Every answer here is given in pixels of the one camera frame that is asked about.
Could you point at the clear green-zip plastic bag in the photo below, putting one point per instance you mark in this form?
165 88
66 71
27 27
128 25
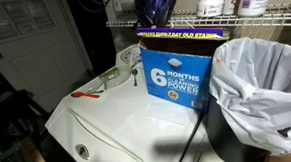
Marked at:
110 79

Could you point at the blue orange detergent box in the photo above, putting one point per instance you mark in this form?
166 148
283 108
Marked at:
177 76

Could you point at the white wall switch plate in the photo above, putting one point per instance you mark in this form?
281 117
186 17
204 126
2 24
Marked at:
116 4

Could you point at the black cart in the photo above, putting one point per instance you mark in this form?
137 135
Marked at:
7 121

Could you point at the white panel door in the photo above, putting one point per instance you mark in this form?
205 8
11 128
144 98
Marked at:
40 53

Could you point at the black trash bin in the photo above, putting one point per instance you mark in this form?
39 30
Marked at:
222 137

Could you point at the large white purple-label jar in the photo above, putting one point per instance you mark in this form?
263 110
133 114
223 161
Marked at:
254 0

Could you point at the white jar purple lid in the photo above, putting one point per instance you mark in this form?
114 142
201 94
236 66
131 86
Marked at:
210 5

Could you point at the orange plastic spoon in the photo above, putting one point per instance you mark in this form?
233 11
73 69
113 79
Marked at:
84 95

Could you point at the metal spoon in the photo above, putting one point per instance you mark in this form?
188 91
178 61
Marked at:
135 76

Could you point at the trash can with white bag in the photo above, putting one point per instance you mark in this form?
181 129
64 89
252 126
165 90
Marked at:
263 95

